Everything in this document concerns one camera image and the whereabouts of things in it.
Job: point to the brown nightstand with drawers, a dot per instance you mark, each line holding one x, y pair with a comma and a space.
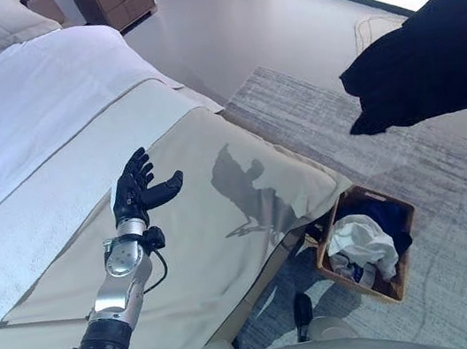
119, 1

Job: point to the tan bed frame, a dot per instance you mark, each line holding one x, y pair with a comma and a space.
246, 302

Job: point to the navy blue garment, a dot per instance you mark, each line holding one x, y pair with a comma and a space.
383, 212

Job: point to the robot right leg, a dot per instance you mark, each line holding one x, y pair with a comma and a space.
326, 324

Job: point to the grey striped rug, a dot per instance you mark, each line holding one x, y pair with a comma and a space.
443, 193

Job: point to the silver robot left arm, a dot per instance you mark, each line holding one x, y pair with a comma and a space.
116, 301

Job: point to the brown wicker basket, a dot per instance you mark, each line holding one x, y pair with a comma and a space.
396, 286

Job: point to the white blue clothing tag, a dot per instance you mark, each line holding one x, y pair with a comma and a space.
364, 273

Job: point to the white garment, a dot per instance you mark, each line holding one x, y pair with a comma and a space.
361, 238

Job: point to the black garment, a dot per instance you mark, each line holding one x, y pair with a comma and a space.
421, 62

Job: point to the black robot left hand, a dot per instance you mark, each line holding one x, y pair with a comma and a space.
133, 191

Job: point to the beige bed cover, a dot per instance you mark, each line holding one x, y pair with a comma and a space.
194, 181

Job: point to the bed with white duvet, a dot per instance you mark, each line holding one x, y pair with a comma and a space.
27, 119

